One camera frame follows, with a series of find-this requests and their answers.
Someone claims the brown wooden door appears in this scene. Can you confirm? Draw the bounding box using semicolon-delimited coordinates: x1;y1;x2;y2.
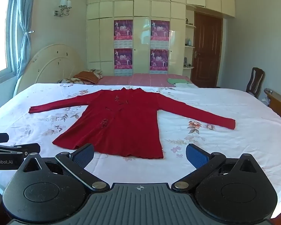
191;11;223;89

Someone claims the cream wardrobe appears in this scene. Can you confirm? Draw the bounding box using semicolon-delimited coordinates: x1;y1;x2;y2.
86;0;236;78

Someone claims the window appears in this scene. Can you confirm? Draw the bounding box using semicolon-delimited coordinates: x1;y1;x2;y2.
0;0;17;81

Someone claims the white floral blanket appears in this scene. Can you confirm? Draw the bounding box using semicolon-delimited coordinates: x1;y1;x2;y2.
0;82;281;205

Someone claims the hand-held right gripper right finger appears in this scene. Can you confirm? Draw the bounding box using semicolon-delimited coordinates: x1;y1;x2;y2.
172;143;261;190

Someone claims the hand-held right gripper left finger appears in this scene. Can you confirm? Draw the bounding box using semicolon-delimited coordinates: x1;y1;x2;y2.
23;143;110;192

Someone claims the orange pillow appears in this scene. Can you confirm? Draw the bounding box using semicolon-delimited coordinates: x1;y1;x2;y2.
73;71;99;84

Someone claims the pink checked bed sheet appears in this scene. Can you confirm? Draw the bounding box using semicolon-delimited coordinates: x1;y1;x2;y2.
96;73;193;86

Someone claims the pink wall poster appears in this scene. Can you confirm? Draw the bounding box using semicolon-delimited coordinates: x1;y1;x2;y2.
150;20;170;49
114;20;134;50
114;48;133;76
150;48;169;74

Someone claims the wall lamp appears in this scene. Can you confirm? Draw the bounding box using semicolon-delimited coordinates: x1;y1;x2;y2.
54;0;73;17

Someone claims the blue curtain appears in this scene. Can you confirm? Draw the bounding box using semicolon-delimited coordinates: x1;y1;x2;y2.
14;0;39;78

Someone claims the corner shelf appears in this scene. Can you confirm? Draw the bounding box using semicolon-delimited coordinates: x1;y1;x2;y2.
184;17;197;70

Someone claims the brown wooden furniture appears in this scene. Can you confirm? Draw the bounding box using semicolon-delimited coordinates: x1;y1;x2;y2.
264;88;281;123

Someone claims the green folded cloth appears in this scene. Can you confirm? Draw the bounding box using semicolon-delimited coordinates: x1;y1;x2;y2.
167;77;192;85

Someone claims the cream bed headboard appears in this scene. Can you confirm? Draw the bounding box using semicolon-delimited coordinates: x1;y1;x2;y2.
14;43;85;96

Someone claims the red long-sleeved sweater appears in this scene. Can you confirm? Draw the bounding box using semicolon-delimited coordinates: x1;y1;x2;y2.
29;87;236;159

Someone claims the patterned pillow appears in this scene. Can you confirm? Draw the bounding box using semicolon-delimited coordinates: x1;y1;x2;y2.
57;77;85;85
89;69;104;80

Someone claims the dark wooden chair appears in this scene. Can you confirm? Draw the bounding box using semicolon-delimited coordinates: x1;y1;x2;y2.
246;67;266;98

